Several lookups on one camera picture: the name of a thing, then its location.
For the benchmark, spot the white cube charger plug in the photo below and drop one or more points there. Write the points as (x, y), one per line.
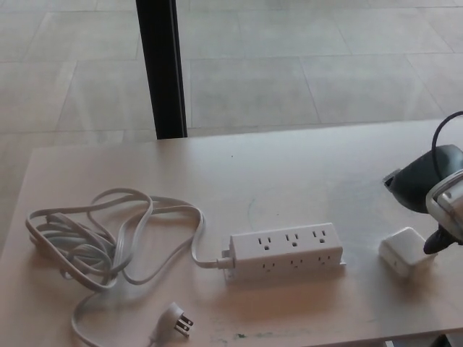
(405, 249)

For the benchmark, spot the black vertical post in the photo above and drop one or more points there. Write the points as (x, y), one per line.
(164, 72)

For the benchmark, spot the white six-outlet power strip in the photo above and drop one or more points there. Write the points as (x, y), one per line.
(285, 253)

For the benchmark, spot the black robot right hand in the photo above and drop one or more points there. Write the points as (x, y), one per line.
(416, 180)

